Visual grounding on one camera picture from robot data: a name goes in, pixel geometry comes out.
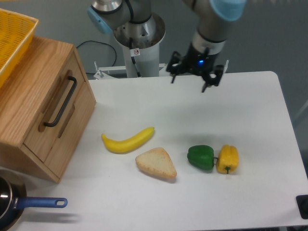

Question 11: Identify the yellow toy banana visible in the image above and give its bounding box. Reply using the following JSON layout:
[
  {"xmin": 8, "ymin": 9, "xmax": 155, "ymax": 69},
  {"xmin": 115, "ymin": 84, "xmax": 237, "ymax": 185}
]
[{"xmin": 101, "ymin": 127, "xmax": 155, "ymax": 154}]

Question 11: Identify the black cable on floor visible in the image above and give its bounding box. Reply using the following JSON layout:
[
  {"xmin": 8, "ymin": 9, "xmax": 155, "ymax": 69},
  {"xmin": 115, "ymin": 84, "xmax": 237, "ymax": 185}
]
[{"xmin": 76, "ymin": 39, "xmax": 117, "ymax": 75}]

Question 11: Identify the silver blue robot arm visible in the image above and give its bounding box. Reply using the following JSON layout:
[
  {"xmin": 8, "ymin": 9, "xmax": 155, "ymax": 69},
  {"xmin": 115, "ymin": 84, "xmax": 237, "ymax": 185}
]
[{"xmin": 87, "ymin": 0, "xmax": 246, "ymax": 89}]

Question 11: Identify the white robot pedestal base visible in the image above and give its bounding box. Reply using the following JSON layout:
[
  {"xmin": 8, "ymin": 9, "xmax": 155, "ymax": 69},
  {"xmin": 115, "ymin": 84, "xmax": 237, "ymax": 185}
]
[{"xmin": 88, "ymin": 8, "xmax": 226, "ymax": 77}]

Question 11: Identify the wooden drawer cabinet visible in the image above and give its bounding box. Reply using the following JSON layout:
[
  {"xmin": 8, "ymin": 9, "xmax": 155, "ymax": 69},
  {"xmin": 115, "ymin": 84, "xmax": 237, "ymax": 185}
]
[{"xmin": 0, "ymin": 37, "xmax": 89, "ymax": 181}]

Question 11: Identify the yellow plastic basket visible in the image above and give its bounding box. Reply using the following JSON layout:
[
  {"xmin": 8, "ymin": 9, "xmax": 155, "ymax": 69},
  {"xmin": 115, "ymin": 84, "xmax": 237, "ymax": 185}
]
[{"xmin": 0, "ymin": 9, "xmax": 39, "ymax": 86}]

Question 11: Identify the blue handled frying pan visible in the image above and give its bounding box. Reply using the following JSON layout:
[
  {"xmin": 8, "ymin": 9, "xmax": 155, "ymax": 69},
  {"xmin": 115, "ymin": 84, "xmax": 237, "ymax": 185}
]
[{"xmin": 0, "ymin": 177, "xmax": 68, "ymax": 231}]

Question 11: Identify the yellow toy bell pepper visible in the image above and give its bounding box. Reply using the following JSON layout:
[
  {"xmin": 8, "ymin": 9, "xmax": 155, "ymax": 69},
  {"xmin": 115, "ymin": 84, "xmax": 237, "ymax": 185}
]
[{"xmin": 216, "ymin": 144, "xmax": 239, "ymax": 174}]

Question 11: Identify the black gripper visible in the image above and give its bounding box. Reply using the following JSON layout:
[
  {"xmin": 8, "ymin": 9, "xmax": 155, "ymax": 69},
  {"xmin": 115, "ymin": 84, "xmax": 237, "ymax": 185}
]
[{"xmin": 166, "ymin": 43, "xmax": 224, "ymax": 93}]

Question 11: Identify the black corner device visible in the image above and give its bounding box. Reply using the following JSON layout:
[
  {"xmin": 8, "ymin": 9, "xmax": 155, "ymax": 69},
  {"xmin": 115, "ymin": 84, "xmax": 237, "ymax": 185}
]
[{"xmin": 296, "ymin": 194, "xmax": 308, "ymax": 219}]

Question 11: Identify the green toy bell pepper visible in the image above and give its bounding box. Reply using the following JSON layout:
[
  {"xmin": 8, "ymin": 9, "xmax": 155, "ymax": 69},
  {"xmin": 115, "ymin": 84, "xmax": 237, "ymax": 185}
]
[{"xmin": 187, "ymin": 145, "xmax": 215, "ymax": 172}]

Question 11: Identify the triangular toy bread slice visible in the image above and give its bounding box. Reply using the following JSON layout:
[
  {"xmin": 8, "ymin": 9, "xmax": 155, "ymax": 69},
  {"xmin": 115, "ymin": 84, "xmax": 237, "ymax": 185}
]
[{"xmin": 135, "ymin": 147, "xmax": 177, "ymax": 179}]

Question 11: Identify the wooden bottom drawer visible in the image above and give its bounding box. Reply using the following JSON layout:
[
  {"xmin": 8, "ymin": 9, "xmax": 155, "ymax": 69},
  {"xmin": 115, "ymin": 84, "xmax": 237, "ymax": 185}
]
[{"xmin": 44, "ymin": 82, "xmax": 96, "ymax": 183}]

